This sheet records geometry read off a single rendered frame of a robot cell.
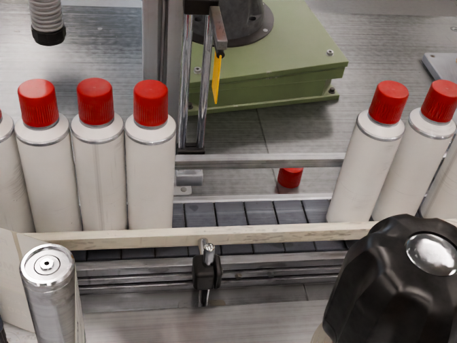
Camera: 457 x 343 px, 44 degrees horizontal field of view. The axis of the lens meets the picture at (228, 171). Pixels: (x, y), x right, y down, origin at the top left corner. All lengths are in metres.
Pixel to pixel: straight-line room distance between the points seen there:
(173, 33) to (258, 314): 0.32
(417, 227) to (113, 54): 0.83
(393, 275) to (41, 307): 0.25
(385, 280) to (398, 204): 0.41
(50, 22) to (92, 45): 0.49
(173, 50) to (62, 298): 0.34
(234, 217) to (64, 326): 0.31
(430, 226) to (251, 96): 0.65
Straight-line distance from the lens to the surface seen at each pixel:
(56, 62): 1.06
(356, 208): 0.67
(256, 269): 0.68
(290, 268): 0.69
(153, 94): 0.53
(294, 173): 0.80
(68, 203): 0.62
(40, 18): 0.61
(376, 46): 1.21
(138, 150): 0.56
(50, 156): 0.57
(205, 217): 0.70
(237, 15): 0.97
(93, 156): 0.57
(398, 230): 0.32
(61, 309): 0.44
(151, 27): 0.65
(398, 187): 0.68
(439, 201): 0.74
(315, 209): 0.73
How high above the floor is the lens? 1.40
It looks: 43 degrees down
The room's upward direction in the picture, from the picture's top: 8 degrees clockwise
